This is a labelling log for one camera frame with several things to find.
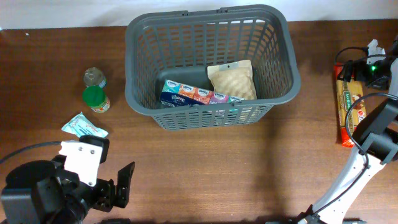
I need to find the red spaghetti pack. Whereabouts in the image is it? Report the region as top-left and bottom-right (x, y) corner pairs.
(333, 63), (368, 148)

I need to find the mint green tissue pack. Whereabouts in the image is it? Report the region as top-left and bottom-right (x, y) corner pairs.
(62, 112), (109, 138)

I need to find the blue Kleenex tissue multipack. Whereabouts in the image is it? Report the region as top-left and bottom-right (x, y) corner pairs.
(160, 80), (244, 107)

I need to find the grey plastic slatted basket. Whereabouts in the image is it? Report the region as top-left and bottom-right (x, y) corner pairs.
(125, 4), (301, 130)

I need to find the beige powder pouch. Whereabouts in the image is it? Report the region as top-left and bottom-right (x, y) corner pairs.
(207, 60), (257, 100)

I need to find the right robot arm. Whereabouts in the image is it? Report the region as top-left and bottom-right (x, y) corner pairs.
(293, 39), (397, 224)

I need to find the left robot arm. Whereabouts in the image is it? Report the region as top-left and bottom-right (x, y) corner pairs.
(1, 135), (135, 224)

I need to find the green lid jar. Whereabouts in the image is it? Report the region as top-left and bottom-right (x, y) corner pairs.
(82, 85), (110, 113)

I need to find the small tin can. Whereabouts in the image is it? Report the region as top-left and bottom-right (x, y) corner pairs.
(83, 67), (107, 88)

